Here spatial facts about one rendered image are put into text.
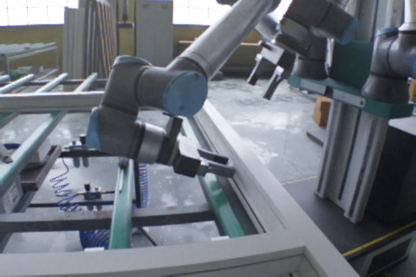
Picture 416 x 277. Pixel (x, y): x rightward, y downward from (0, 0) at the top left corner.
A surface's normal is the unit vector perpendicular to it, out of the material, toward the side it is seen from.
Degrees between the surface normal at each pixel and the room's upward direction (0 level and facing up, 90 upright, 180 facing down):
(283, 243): 0
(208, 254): 0
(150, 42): 90
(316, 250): 0
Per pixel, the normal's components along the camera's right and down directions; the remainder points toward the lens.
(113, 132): 0.30, 0.02
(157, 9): 0.22, 0.32
